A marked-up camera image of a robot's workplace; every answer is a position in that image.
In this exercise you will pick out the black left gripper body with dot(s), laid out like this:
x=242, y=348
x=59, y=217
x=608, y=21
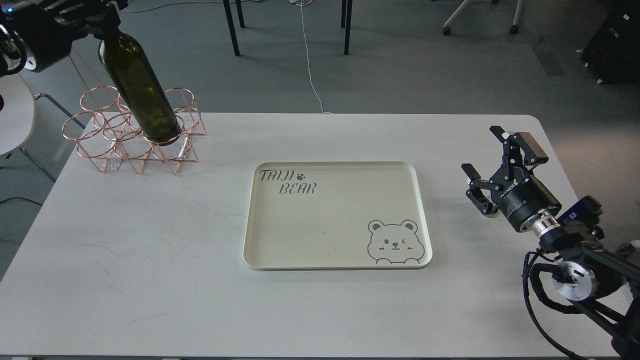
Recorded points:
x=45, y=40

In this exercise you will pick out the dark green wine bottle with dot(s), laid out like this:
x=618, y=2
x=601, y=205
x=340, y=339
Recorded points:
x=127, y=65

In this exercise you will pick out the black equipment case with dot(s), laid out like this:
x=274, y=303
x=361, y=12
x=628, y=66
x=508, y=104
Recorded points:
x=613, y=53

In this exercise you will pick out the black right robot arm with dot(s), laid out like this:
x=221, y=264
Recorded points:
x=570, y=272

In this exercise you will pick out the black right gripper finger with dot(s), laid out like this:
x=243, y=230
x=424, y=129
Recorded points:
x=520, y=151
x=475, y=192

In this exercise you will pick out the white office chair base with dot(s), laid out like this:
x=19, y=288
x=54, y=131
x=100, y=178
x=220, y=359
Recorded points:
x=504, y=15

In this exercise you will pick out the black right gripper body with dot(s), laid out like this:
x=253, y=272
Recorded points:
x=520, y=199

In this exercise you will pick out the cream tray with bear print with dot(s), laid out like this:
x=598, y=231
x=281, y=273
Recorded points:
x=342, y=215

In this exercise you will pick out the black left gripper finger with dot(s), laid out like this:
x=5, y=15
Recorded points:
x=72, y=7
x=100, y=25

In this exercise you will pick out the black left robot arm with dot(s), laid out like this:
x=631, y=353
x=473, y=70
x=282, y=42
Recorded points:
x=13, y=53

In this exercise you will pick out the copper wire bottle rack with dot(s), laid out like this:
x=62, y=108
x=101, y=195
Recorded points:
x=107, y=134

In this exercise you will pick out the white chair at left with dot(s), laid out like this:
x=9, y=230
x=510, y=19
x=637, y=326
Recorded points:
x=17, y=117

